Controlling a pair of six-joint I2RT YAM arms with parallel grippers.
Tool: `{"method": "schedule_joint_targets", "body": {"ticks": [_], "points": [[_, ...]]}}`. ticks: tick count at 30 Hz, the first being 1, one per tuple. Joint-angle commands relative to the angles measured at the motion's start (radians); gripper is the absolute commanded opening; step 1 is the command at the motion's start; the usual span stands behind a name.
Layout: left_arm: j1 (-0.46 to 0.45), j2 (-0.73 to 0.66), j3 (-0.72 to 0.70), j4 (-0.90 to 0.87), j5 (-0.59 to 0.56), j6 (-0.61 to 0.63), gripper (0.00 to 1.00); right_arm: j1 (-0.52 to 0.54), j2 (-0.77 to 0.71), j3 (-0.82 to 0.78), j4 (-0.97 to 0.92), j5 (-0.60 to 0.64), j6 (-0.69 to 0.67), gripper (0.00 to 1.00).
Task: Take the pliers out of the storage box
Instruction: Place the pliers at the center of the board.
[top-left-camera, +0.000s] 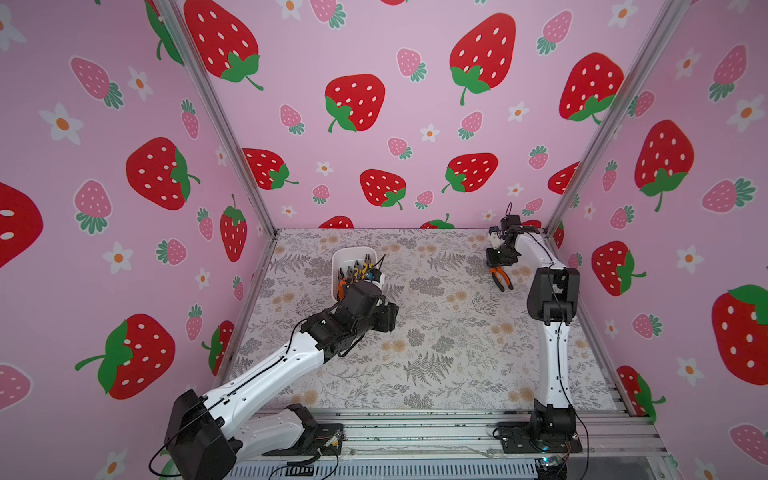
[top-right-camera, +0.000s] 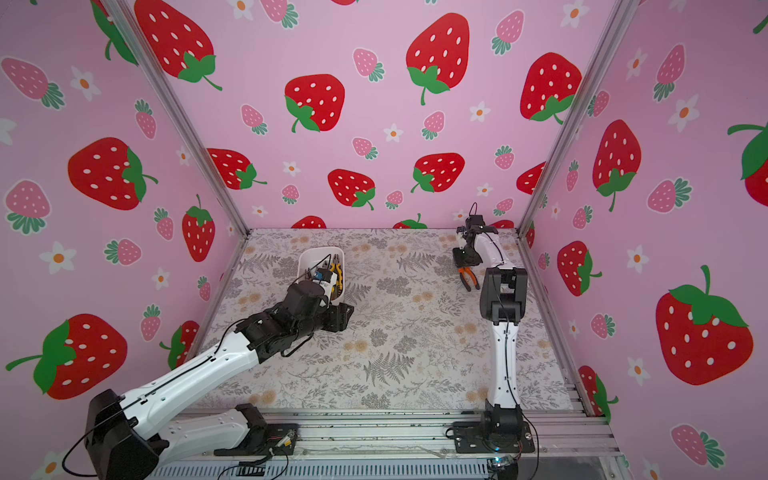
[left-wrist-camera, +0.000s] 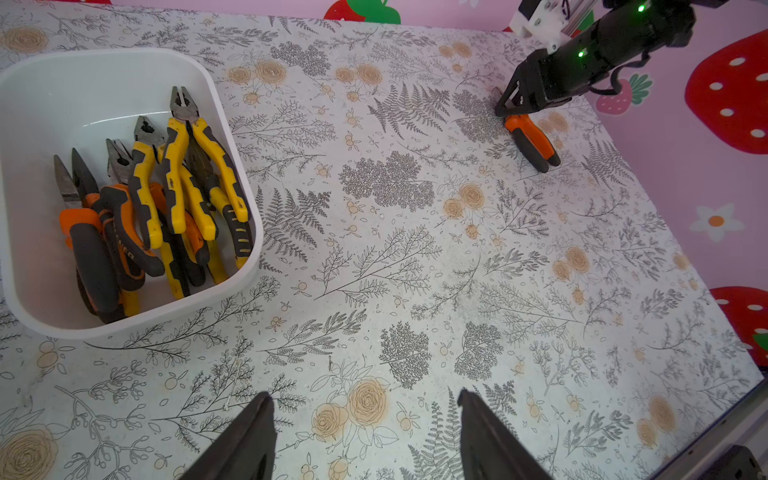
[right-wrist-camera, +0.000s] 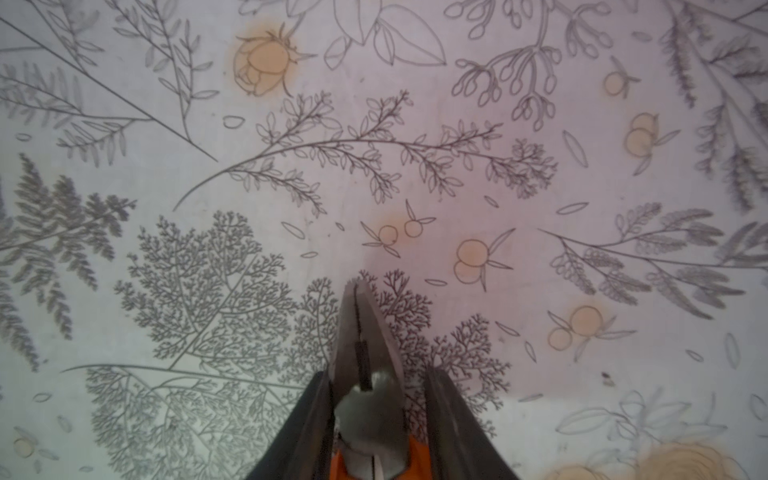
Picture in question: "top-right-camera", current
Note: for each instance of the aluminium rail frame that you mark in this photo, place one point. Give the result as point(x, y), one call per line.
point(410, 433)

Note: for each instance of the orange handled pliers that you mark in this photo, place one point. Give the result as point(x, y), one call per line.
point(468, 279)

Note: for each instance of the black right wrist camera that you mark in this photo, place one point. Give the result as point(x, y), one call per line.
point(474, 224)

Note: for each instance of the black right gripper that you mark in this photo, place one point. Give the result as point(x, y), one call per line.
point(466, 257)

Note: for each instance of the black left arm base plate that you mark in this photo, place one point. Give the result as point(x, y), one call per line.
point(273, 438)

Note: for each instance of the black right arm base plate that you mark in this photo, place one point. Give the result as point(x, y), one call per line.
point(470, 438)

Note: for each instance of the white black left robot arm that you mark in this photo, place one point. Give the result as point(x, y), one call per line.
point(128, 436)

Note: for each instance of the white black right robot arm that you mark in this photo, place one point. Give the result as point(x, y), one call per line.
point(484, 266)

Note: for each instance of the white plastic storage box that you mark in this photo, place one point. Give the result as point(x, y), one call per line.
point(314, 265)

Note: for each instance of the floral patterned table mat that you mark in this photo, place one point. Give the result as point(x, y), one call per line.
point(416, 339)

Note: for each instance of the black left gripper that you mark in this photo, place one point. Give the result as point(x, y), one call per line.
point(338, 319)

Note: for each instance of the yellow black handled pliers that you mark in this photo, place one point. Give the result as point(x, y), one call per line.
point(337, 270)

